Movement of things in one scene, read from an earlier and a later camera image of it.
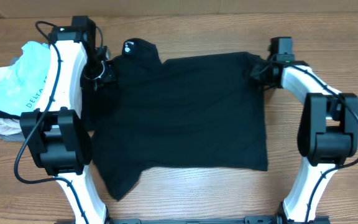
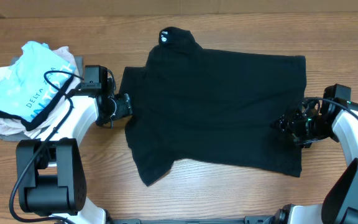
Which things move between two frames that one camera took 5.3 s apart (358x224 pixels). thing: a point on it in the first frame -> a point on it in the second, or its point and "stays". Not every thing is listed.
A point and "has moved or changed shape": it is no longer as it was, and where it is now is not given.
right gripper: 256,76 -> 289,120
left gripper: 110,79 -> 124,108
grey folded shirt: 15,138 stays
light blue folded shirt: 17,89 stays
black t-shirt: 202,112 has moved or changed shape
